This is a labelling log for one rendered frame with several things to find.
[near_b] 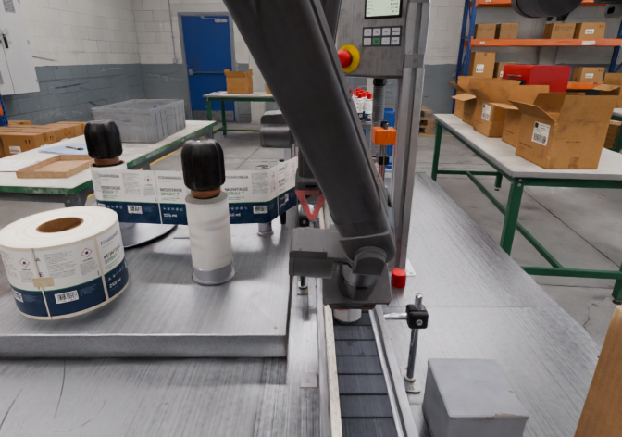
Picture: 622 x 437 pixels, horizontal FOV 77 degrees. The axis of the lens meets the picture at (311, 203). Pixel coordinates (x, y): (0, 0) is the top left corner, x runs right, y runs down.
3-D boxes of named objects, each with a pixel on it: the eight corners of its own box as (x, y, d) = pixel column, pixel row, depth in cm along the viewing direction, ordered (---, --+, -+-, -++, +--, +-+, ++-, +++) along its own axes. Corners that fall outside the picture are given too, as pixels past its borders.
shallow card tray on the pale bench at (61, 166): (60, 160, 215) (58, 154, 213) (104, 160, 214) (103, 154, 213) (16, 178, 183) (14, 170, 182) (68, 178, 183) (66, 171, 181)
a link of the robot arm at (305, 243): (389, 257, 43) (386, 196, 48) (284, 248, 43) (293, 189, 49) (372, 303, 52) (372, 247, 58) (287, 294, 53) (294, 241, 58)
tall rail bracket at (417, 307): (373, 372, 66) (379, 288, 61) (416, 372, 66) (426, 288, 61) (376, 388, 63) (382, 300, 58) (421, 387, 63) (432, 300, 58)
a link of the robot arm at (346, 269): (388, 272, 49) (388, 231, 52) (332, 267, 49) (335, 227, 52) (379, 292, 55) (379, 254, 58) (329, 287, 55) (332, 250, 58)
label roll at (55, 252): (108, 316, 73) (93, 245, 68) (-8, 322, 71) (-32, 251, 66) (141, 263, 91) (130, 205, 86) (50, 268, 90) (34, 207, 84)
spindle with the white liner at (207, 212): (199, 264, 91) (184, 135, 80) (238, 264, 91) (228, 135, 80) (187, 285, 82) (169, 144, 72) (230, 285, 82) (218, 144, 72)
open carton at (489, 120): (459, 129, 320) (466, 81, 307) (516, 129, 318) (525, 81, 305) (475, 138, 284) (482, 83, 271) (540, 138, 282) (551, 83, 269)
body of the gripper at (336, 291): (321, 267, 63) (323, 246, 57) (385, 267, 63) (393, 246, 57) (322, 306, 60) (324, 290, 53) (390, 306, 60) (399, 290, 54)
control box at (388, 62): (354, 75, 98) (358, -11, 92) (421, 77, 89) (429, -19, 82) (333, 77, 90) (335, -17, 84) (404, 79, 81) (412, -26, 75)
